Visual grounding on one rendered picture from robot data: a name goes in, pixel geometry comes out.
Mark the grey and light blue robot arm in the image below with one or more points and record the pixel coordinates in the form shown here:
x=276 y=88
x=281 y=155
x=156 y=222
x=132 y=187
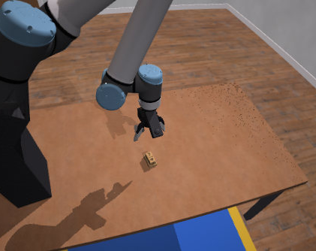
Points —
x=28 y=36

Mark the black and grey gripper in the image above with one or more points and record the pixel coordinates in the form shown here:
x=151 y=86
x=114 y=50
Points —
x=139 y=129

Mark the tan cube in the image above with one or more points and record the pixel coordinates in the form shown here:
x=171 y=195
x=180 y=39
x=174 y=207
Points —
x=148 y=155
x=151 y=160

